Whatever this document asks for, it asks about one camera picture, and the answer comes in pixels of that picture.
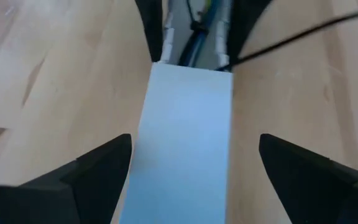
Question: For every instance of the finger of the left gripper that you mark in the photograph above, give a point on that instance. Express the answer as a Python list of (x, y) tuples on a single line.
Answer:
[(152, 28), (244, 28)]

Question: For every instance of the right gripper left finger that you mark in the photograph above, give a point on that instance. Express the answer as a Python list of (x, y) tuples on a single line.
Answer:
[(82, 189)]

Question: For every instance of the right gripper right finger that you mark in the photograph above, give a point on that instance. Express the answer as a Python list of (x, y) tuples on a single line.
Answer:
[(315, 186)]

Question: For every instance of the white tray cover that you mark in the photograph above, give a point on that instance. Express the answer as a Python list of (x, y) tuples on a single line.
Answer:
[(182, 140)]

